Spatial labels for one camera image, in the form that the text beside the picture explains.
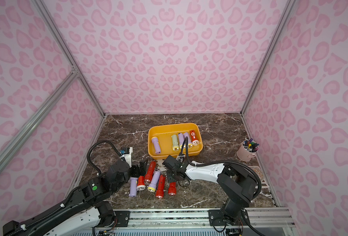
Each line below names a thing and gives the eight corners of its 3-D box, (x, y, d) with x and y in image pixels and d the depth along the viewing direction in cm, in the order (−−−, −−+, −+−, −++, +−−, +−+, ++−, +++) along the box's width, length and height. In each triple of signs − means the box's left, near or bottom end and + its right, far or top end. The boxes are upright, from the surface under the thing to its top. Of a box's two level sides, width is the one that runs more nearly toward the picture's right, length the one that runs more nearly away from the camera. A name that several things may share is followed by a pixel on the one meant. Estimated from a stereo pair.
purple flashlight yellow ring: (148, 191, 83) (147, 189, 81) (154, 170, 91) (154, 168, 89) (154, 192, 83) (153, 191, 81) (161, 171, 91) (160, 169, 88)
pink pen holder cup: (239, 162, 95) (246, 151, 84) (236, 150, 100) (242, 138, 90) (251, 162, 95) (260, 151, 84) (247, 150, 100) (255, 138, 89)
